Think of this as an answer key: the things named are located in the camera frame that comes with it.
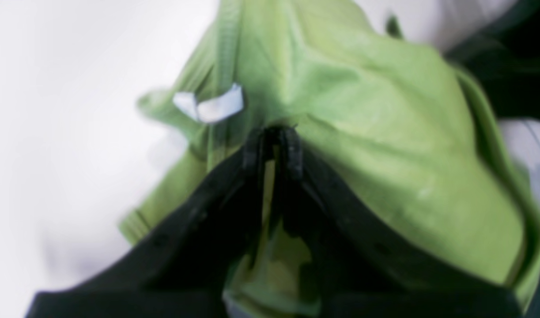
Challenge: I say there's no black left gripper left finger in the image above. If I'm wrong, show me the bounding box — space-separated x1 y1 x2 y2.
27 129 264 318

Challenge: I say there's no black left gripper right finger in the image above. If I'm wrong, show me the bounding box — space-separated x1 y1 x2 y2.
276 127 522 318

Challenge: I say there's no green t-shirt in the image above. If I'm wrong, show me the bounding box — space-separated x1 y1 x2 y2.
119 0 540 313

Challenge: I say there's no white garment label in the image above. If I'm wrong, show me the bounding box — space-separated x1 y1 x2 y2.
172 83 244 124

